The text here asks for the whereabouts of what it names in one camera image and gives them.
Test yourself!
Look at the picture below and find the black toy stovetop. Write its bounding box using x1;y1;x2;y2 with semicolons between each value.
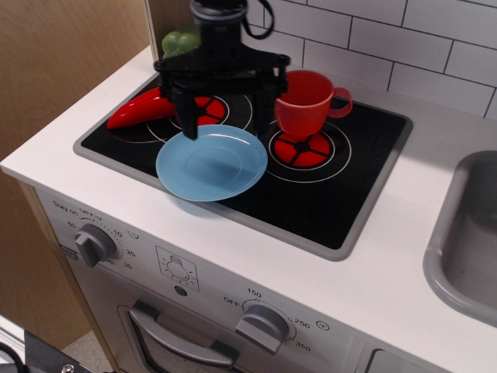
74;78;412;261

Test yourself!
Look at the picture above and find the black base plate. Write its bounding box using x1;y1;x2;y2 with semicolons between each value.
1;329;91;373

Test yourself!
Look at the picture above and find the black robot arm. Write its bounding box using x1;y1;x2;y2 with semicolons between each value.
155;1;290;140

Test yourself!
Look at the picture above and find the grey toy sink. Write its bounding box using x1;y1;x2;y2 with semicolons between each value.
423;151;496;326

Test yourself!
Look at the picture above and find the green toy bell pepper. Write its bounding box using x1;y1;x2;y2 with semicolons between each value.
162;23;201;59

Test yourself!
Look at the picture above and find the grey temperature knob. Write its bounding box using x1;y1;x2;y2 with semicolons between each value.
235;302;290;355

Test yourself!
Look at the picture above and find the black cable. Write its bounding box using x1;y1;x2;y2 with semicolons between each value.
242;0;276;40

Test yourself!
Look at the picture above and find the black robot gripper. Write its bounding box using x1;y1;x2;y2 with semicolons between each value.
155;23;290;139

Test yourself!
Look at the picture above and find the grey timer knob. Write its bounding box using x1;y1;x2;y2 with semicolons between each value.
75;224;116;267

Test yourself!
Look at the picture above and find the red plastic toy cup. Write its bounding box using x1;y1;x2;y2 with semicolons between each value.
274;70;353;138

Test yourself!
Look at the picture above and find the red toy chili pepper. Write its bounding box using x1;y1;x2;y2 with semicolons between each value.
106;88;176;130

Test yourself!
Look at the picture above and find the blue plastic toy plate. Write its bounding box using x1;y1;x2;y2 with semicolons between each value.
155;124;268;202

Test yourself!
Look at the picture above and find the grey oven door handle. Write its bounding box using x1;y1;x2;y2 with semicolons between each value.
129;302;239;370

